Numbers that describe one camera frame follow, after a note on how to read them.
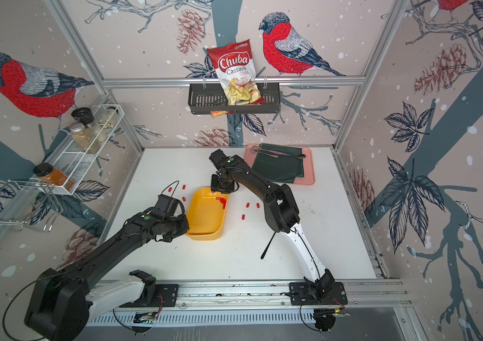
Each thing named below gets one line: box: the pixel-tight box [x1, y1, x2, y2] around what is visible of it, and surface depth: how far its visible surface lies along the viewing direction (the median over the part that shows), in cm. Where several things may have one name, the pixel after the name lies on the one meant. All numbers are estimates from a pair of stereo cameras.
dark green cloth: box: [252, 142, 305, 184], surface depth 120 cm
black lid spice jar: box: [71, 107, 95, 126], surface depth 75 cm
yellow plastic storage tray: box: [185, 186, 231, 241], surface depth 95 cm
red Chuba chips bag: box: [207, 39, 265, 106], surface depth 86 cm
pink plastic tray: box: [243, 143, 316, 185], surface depth 115 cm
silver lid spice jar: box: [68, 122, 101, 154], surface depth 74 cm
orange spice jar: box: [32, 161, 76, 192], surface depth 62 cm
